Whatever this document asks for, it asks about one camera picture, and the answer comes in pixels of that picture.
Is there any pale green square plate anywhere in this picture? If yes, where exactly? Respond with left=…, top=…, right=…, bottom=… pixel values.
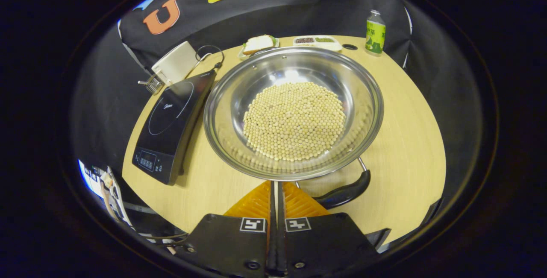
left=238, top=37, right=280, bottom=60

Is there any sandwich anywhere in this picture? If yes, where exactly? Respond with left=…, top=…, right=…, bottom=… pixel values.
left=242, top=35, right=277, bottom=55

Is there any white toaster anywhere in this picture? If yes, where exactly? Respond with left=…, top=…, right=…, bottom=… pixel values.
left=151, top=41, right=200, bottom=85

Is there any green drink bottle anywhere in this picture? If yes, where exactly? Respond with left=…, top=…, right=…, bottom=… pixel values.
left=365, top=10, right=386, bottom=55

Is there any pile of soybeans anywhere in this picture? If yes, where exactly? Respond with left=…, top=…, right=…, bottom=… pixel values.
left=243, top=82, right=347, bottom=162

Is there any stainless steel pot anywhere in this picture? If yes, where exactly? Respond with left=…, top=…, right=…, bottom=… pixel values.
left=203, top=47, right=384, bottom=210

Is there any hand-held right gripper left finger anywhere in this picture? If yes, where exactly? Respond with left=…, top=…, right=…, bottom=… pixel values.
left=184, top=180, right=274, bottom=276

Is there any black induction cooktop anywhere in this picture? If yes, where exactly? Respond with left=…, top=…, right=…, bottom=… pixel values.
left=132, top=70, right=217, bottom=185

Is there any black backdrop cloth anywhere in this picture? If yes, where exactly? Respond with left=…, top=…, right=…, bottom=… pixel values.
left=71, top=0, right=492, bottom=210

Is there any white divided dish of beans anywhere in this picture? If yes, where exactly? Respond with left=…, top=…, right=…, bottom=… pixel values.
left=293, top=35, right=343, bottom=52

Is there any black cooktop power cable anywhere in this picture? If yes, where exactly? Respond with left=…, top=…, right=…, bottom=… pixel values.
left=195, top=45, right=225, bottom=71

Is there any metal wire basket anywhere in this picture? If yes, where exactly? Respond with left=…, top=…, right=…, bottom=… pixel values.
left=138, top=74, right=165, bottom=95

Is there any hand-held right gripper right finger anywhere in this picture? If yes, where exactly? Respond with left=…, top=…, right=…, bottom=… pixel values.
left=276, top=181, right=381, bottom=276

